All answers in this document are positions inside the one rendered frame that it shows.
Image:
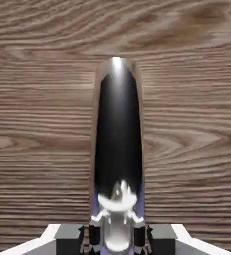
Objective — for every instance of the wooden cabinet door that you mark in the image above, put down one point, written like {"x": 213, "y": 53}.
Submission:
{"x": 37, "y": 119}

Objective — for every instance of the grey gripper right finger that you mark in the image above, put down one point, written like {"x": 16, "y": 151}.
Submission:
{"x": 163, "y": 239}

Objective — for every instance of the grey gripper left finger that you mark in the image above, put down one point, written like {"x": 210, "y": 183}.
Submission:
{"x": 67, "y": 239}

